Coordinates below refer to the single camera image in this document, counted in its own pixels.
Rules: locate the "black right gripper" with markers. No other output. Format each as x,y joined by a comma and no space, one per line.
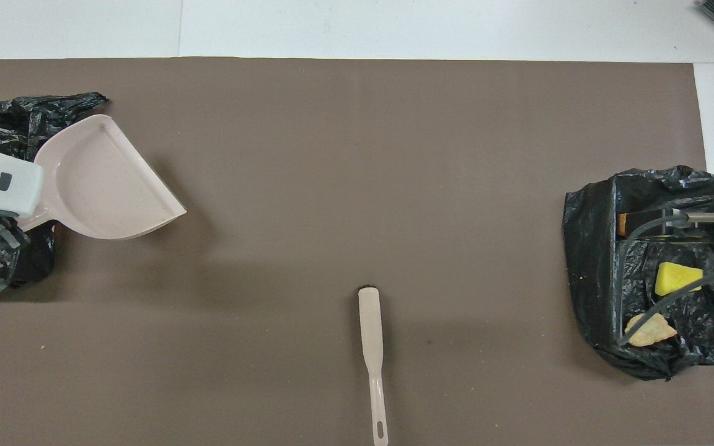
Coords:
648,224

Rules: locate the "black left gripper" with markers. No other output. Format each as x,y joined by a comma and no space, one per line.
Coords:
10,234

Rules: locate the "brown bread nugget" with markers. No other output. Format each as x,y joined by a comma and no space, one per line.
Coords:
622,224

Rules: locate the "yellow sponge wedge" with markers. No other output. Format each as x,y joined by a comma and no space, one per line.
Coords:
676,277

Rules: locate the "beige plastic dustpan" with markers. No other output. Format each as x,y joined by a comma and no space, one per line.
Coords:
103,186

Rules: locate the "pale bread piece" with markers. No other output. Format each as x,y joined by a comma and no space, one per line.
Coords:
651,331

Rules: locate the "beige brush with black bristles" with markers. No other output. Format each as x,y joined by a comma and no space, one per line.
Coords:
370,334

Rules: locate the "black bag lined bin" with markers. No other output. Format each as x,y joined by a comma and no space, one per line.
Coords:
592,260

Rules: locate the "black bag over pink bin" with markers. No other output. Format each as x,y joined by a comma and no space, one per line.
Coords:
16,124

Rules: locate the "brown paper table mat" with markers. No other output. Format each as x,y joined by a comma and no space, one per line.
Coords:
332,248

